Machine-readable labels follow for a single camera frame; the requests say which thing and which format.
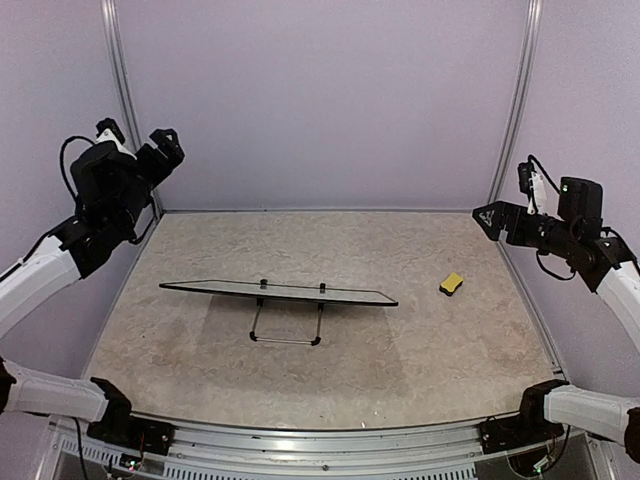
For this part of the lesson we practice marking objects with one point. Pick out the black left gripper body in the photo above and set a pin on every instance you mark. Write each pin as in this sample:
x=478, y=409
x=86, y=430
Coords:
x=159, y=169

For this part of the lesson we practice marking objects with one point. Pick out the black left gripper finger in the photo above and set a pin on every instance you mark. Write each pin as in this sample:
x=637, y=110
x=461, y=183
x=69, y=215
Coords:
x=112, y=124
x=168, y=145

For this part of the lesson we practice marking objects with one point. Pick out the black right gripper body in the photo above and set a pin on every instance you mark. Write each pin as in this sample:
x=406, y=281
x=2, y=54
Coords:
x=525, y=236

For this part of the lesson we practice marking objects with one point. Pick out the yellow whiteboard eraser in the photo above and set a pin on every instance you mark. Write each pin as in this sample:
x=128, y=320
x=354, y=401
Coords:
x=451, y=284

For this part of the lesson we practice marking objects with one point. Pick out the black framed whiteboard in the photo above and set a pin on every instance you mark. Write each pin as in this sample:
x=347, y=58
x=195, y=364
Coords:
x=264, y=291

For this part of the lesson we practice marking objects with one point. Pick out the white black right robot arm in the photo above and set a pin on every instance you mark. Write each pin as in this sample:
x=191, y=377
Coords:
x=609, y=269

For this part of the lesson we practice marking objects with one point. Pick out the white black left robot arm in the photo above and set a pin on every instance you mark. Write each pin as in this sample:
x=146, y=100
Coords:
x=110, y=186

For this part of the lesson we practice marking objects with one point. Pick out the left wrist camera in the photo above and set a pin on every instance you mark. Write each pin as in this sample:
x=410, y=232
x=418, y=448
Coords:
x=108, y=135

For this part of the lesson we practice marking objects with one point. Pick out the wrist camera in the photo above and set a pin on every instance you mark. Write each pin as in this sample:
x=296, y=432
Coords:
x=531, y=183
x=108, y=135

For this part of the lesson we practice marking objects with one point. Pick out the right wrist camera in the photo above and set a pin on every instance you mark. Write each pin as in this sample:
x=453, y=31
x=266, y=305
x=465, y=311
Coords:
x=531, y=183

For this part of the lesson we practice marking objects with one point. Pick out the left aluminium frame post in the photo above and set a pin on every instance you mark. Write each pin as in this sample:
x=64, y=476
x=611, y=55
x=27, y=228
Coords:
x=118, y=65

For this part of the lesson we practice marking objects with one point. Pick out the aluminium frame post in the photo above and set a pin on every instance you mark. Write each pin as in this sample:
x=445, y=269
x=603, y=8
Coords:
x=118, y=65
x=519, y=98

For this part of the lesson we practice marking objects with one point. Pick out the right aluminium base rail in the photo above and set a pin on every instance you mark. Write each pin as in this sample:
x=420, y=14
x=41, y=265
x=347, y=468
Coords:
x=532, y=311

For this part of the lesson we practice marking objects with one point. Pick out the right aluminium frame post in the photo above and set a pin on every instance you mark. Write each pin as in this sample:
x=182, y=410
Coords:
x=519, y=98

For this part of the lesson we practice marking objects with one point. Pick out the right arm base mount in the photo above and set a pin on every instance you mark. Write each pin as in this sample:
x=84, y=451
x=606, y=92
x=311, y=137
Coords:
x=512, y=432

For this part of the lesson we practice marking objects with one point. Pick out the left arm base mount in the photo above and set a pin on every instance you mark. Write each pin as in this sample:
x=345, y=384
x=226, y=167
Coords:
x=135, y=433

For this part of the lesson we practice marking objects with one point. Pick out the front aluminium rail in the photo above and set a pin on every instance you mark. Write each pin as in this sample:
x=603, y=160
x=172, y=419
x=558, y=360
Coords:
x=208, y=451

